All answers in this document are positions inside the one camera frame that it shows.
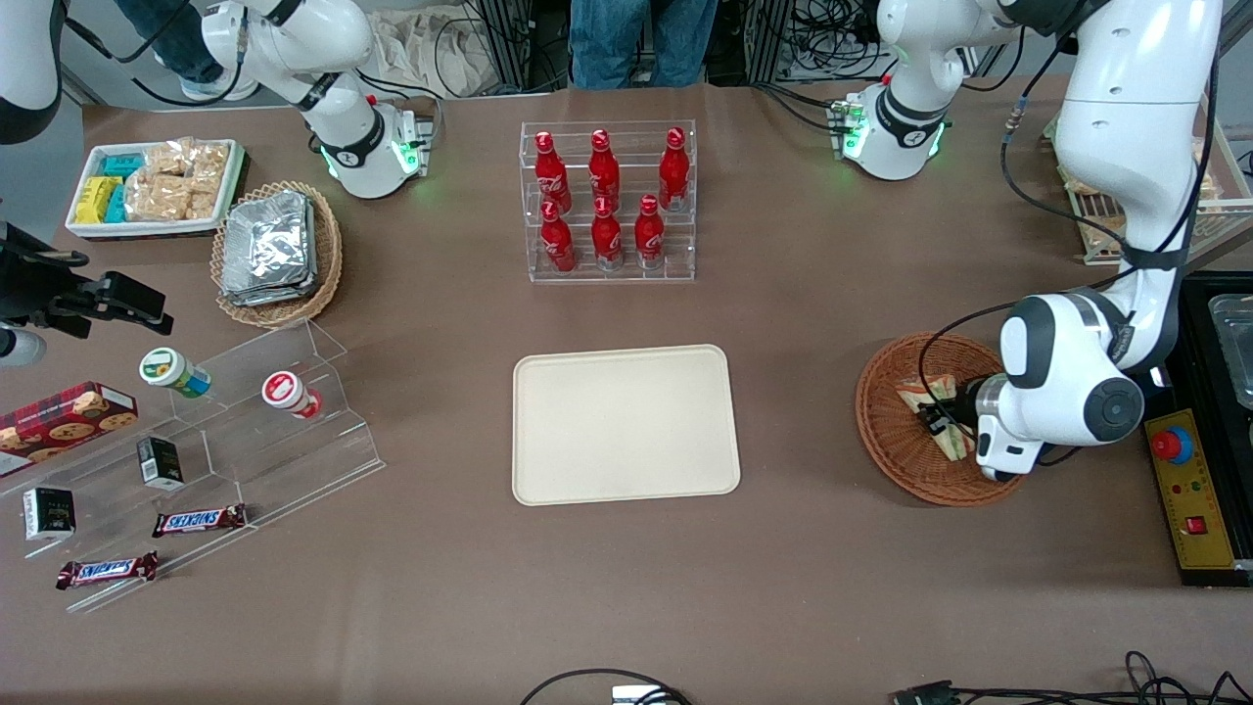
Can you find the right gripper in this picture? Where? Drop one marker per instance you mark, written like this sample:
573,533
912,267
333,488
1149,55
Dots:
34,284

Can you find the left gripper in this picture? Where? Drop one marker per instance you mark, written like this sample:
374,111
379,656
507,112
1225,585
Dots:
966,400

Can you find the triangle sandwich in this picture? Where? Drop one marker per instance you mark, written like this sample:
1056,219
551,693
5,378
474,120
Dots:
915,395

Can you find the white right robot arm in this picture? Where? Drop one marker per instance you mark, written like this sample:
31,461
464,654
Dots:
343,147

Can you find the white rectangular snack tray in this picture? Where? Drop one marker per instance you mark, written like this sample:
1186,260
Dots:
83,230

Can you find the brown round wicker basket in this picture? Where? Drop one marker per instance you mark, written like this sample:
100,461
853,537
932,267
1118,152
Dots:
891,441

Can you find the light tan wicker basket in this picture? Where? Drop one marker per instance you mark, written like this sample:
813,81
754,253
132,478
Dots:
328,264

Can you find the cream plastic tray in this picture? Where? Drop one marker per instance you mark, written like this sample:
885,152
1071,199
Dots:
626,426

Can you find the yellow snack pack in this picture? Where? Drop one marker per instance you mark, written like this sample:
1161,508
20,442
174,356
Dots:
95,199

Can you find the teal snack pack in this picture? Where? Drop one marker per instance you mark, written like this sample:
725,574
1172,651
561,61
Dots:
123,165
116,204

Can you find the clear rice cracker pack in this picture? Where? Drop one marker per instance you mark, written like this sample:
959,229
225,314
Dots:
1106,230
1082,184
157,198
203,206
168,160
210,164

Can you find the green lid cup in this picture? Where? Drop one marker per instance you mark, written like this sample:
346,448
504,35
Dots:
164,368

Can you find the red cookie box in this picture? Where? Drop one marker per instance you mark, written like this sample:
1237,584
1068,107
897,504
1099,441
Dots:
59,421

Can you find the silver foil packet stack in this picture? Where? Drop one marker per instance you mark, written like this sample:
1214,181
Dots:
269,250

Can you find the small black box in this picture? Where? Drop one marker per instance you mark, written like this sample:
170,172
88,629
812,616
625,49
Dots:
49,514
160,463

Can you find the red emergency stop button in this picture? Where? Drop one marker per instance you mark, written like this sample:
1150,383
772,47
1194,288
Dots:
1170,446

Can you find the red lid cup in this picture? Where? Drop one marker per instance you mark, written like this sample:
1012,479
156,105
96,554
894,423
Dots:
284,391

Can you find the black appliance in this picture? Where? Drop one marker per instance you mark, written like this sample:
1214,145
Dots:
1196,333

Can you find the yellow control panel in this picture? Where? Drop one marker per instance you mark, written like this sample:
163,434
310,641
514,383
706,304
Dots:
1199,490

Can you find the person with white shoe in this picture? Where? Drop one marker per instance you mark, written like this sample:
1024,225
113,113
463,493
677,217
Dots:
181,39

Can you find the clear acrylic stepped shelf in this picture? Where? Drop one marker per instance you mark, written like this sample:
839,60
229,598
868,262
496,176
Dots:
274,460

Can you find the brown chocolate bar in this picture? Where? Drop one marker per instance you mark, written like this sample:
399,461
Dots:
199,521
108,570

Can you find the black connector plug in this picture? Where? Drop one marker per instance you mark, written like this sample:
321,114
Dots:
925,695

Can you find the steel pan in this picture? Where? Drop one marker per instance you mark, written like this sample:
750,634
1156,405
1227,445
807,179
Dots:
1233,352

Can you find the red cola bottle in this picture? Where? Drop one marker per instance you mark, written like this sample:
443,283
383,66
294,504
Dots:
558,245
649,237
673,174
604,174
551,176
607,240

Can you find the clear acrylic bottle rack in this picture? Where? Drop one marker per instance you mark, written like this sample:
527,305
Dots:
626,274

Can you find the white cloth bag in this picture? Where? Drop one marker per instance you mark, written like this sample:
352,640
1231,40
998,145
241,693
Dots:
421,54

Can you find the white connector plug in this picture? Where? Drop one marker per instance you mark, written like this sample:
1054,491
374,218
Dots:
636,695

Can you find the person in blue jeans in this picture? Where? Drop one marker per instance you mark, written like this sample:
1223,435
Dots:
636,39

